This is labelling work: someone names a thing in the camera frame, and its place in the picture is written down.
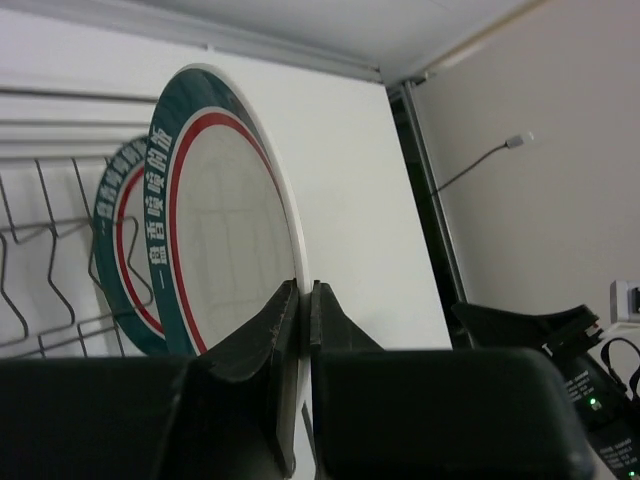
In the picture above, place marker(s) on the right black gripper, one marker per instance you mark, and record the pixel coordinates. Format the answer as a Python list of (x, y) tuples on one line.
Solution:
[(607, 406)]

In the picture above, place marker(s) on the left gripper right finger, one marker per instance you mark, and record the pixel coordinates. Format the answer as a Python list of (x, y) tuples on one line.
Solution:
[(435, 414)]

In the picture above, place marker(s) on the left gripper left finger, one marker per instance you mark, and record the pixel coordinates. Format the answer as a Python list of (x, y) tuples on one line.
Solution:
[(200, 400)]

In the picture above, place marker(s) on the green red rimmed plate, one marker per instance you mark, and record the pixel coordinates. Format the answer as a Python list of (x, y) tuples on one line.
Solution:
[(223, 251), (119, 249)]

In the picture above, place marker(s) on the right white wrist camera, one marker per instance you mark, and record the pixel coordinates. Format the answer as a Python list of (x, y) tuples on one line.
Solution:
[(624, 302)]

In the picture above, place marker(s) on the metal wire dish rack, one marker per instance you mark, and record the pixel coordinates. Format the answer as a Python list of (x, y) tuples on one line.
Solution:
[(55, 145)]

